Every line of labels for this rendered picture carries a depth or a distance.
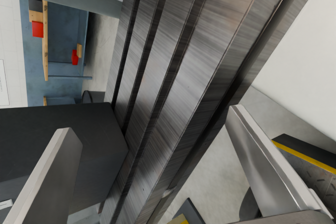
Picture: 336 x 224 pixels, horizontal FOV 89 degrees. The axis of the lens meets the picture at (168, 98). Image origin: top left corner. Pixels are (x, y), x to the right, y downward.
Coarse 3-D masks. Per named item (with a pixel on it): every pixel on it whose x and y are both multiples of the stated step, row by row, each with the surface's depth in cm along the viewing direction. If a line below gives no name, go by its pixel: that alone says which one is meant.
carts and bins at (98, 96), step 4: (84, 92) 196; (88, 92) 180; (92, 92) 184; (96, 92) 186; (100, 92) 189; (104, 92) 193; (84, 96) 202; (88, 96) 205; (92, 96) 178; (96, 96) 180; (100, 96) 183; (84, 100) 206; (88, 100) 208; (92, 100) 174; (96, 100) 177; (100, 100) 180
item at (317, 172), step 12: (276, 144) 64; (288, 144) 65; (300, 144) 67; (288, 156) 59; (300, 156) 57; (312, 156) 59; (324, 156) 60; (300, 168) 57; (312, 168) 54; (324, 168) 52; (312, 180) 54; (324, 180) 52; (324, 192) 52; (324, 204) 52
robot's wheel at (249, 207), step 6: (246, 192) 52; (246, 198) 52; (252, 198) 51; (246, 204) 51; (252, 204) 50; (240, 210) 53; (246, 210) 51; (252, 210) 50; (258, 210) 49; (240, 216) 54; (246, 216) 51; (252, 216) 50; (258, 216) 51
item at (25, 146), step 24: (0, 120) 24; (24, 120) 26; (48, 120) 27; (72, 120) 29; (96, 120) 31; (0, 144) 22; (24, 144) 23; (96, 144) 27; (120, 144) 29; (0, 168) 20; (24, 168) 21; (96, 168) 28; (0, 192) 21; (96, 192) 35; (0, 216) 24
